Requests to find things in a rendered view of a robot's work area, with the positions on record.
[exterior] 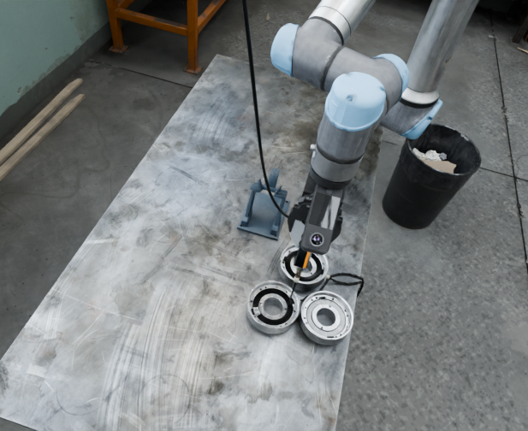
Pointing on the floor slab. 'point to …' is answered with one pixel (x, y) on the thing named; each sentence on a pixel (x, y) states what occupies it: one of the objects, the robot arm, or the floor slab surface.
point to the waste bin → (429, 176)
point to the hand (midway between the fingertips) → (305, 248)
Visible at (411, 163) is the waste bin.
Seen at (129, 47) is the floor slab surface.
